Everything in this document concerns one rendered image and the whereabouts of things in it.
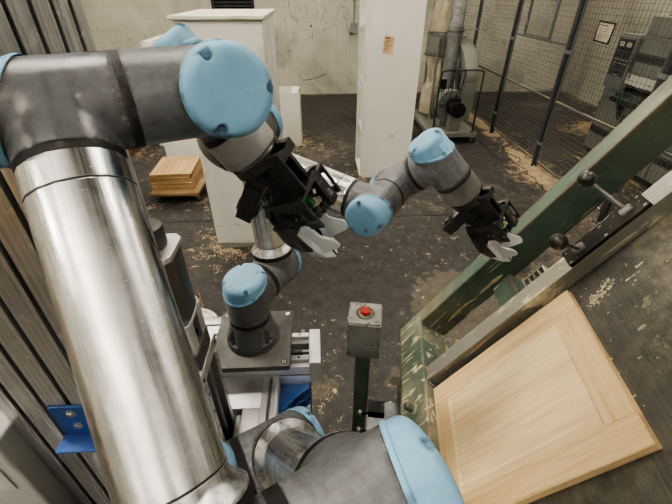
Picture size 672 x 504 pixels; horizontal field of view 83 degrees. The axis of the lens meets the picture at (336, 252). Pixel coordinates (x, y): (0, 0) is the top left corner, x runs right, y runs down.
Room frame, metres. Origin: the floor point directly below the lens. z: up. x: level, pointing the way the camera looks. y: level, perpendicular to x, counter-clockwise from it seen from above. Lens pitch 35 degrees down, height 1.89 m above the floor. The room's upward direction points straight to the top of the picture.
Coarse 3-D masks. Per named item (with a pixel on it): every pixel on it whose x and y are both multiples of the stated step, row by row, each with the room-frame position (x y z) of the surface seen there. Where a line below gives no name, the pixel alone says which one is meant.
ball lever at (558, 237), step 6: (558, 234) 0.69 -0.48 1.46; (552, 240) 0.69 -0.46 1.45; (558, 240) 0.68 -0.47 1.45; (564, 240) 0.68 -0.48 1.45; (552, 246) 0.68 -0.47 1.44; (558, 246) 0.68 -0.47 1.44; (564, 246) 0.67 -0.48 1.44; (570, 246) 0.71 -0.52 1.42; (576, 246) 0.72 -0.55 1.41; (582, 246) 0.73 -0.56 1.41; (576, 252) 0.73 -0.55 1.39
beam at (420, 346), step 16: (416, 320) 1.01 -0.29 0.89; (416, 336) 0.94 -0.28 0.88; (432, 336) 0.94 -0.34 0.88; (416, 352) 0.87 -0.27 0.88; (432, 352) 0.87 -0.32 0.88; (416, 368) 0.81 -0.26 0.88; (416, 384) 0.75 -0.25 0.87; (432, 384) 0.74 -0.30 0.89; (416, 400) 0.70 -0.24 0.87; (432, 400) 0.68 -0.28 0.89; (416, 416) 0.65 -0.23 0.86; (432, 416) 0.63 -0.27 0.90; (432, 432) 0.58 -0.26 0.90
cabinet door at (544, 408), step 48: (528, 336) 0.65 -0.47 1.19; (576, 336) 0.57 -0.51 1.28; (480, 384) 0.63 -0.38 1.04; (528, 384) 0.54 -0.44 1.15; (576, 384) 0.48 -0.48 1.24; (624, 384) 0.43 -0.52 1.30; (480, 432) 0.51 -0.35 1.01; (528, 432) 0.45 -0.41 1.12; (576, 432) 0.40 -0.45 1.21; (624, 432) 0.36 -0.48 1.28; (480, 480) 0.41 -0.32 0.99; (528, 480) 0.36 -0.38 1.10; (576, 480) 0.33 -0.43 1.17
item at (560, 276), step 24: (648, 192) 0.74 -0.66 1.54; (648, 216) 0.70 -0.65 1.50; (624, 240) 0.70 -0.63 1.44; (576, 264) 0.71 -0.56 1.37; (528, 288) 0.76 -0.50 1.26; (552, 288) 0.71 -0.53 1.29; (504, 312) 0.75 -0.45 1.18; (528, 312) 0.72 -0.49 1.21; (480, 336) 0.74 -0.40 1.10; (456, 360) 0.74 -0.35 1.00
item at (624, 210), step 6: (582, 174) 0.79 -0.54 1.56; (588, 174) 0.78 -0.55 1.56; (594, 174) 0.78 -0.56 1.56; (582, 180) 0.78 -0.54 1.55; (588, 180) 0.77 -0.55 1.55; (594, 180) 0.77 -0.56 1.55; (582, 186) 0.78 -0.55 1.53; (588, 186) 0.77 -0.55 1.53; (594, 186) 0.77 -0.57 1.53; (600, 192) 0.76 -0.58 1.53; (606, 192) 0.76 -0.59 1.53; (612, 198) 0.75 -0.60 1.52; (618, 204) 0.74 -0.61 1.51; (624, 210) 0.72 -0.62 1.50; (630, 210) 0.72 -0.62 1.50; (624, 216) 0.72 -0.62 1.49
